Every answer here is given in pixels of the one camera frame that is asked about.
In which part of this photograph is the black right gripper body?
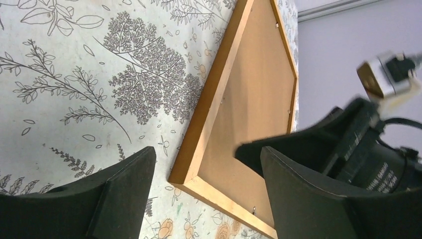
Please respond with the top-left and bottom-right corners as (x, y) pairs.
(323, 99), (422, 193)

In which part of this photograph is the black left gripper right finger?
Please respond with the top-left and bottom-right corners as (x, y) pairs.
(261, 146), (422, 239)

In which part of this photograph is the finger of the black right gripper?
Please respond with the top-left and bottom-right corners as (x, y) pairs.
(234, 106), (373, 178)

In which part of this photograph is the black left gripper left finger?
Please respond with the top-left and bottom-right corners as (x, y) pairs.
(0, 146), (156, 239)

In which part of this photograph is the wooden picture frame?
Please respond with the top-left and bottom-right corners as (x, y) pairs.
(168, 0), (298, 239)

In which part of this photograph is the brown cardboard backing board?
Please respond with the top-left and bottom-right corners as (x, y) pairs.
(197, 0), (297, 234)

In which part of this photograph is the floral patterned table mat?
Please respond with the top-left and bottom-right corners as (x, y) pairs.
(0, 0), (299, 239)

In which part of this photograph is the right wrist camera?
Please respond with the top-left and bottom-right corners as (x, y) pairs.
(356, 51), (422, 119)

